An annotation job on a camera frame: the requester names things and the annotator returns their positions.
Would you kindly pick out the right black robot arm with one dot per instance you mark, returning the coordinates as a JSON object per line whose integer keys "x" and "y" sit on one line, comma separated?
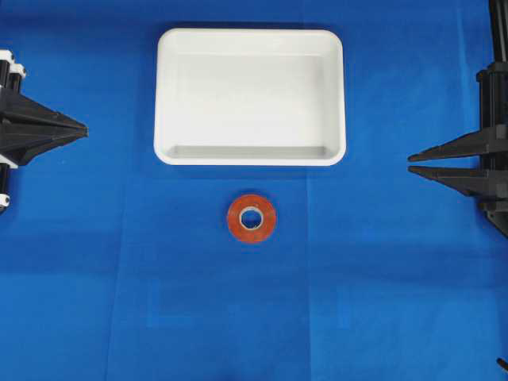
{"x": 498, "y": 17}

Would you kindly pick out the blue table cloth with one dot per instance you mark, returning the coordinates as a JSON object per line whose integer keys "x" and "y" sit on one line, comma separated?
{"x": 116, "y": 266}

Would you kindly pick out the red tape roll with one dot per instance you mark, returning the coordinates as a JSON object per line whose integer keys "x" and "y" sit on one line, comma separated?
{"x": 251, "y": 218}

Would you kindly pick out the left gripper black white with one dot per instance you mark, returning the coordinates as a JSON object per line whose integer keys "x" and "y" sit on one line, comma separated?
{"x": 20, "y": 145}

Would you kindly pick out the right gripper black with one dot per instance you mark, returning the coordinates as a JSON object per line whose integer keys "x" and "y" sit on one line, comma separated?
{"x": 490, "y": 143}

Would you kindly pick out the white rectangular plastic case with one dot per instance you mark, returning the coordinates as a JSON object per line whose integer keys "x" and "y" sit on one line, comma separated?
{"x": 250, "y": 97}

